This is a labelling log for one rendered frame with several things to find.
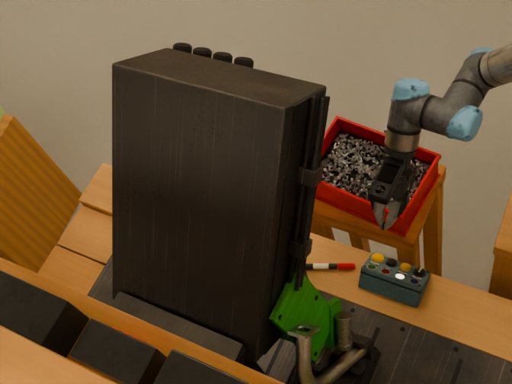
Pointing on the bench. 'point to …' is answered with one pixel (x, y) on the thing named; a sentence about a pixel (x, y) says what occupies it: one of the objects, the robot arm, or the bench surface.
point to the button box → (395, 292)
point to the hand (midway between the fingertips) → (383, 226)
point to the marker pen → (331, 266)
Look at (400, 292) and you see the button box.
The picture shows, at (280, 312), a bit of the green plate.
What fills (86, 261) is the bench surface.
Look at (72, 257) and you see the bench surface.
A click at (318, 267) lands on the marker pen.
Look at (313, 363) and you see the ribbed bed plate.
